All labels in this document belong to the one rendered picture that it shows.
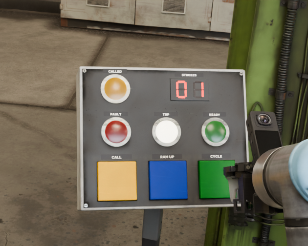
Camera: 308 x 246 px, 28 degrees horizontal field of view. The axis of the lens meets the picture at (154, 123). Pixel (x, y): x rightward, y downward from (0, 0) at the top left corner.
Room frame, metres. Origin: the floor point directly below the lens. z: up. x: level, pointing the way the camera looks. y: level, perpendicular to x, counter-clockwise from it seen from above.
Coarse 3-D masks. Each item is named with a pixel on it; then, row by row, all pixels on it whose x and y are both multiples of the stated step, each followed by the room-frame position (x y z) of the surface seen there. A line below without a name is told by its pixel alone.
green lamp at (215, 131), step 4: (208, 124) 1.14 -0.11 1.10; (212, 124) 1.14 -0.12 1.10; (216, 124) 1.14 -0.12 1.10; (220, 124) 1.14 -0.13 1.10; (208, 128) 1.13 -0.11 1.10; (212, 128) 1.14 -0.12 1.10; (216, 128) 1.14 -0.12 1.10; (220, 128) 1.14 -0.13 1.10; (224, 128) 1.14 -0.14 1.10; (208, 132) 1.13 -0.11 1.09; (212, 132) 1.13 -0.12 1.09; (216, 132) 1.13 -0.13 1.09; (220, 132) 1.14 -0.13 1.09; (224, 132) 1.14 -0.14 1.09; (208, 136) 1.13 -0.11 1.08; (212, 136) 1.13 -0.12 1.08; (216, 136) 1.13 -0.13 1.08; (220, 136) 1.13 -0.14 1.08; (224, 136) 1.13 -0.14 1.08; (212, 140) 1.12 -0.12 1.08; (216, 140) 1.13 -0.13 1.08; (220, 140) 1.13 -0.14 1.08
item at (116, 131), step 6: (108, 126) 1.09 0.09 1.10; (114, 126) 1.10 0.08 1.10; (120, 126) 1.10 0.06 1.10; (108, 132) 1.09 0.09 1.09; (114, 132) 1.09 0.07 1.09; (120, 132) 1.09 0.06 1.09; (126, 132) 1.10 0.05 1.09; (108, 138) 1.08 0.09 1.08; (114, 138) 1.08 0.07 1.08; (120, 138) 1.09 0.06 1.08
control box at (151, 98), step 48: (96, 96) 1.12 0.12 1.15; (144, 96) 1.14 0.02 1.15; (192, 96) 1.16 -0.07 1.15; (240, 96) 1.19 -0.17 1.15; (96, 144) 1.07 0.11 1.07; (144, 144) 1.09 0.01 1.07; (192, 144) 1.11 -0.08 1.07; (240, 144) 1.14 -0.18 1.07; (96, 192) 1.03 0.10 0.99; (144, 192) 1.05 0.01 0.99; (192, 192) 1.07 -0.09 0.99
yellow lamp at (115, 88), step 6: (114, 78) 1.14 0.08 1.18; (108, 84) 1.13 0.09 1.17; (114, 84) 1.14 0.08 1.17; (120, 84) 1.14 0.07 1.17; (108, 90) 1.13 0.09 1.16; (114, 90) 1.13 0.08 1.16; (120, 90) 1.13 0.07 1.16; (126, 90) 1.14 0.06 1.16; (108, 96) 1.12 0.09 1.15; (114, 96) 1.13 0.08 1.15; (120, 96) 1.13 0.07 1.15
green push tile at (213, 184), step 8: (224, 160) 1.11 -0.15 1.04; (232, 160) 1.11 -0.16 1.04; (200, 168) 1.09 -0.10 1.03; (208, 168) 1.09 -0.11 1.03; (216, 168) 1.09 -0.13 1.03; (200, 176) 1.08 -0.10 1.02; (208, 176) 1.08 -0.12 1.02; (216, 176) 1.09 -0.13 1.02; (224, 176) 1.09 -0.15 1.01; (200, 184) 1.07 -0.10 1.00; (208, 184) 1.08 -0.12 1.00; (216, 184) 1.08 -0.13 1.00; (224, 184) 1.08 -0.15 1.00; (200, 192) 1.07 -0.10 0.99; (208, 192) 1.07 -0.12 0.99; (216, 192) 1.07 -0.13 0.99; (224, 192) 1.07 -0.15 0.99
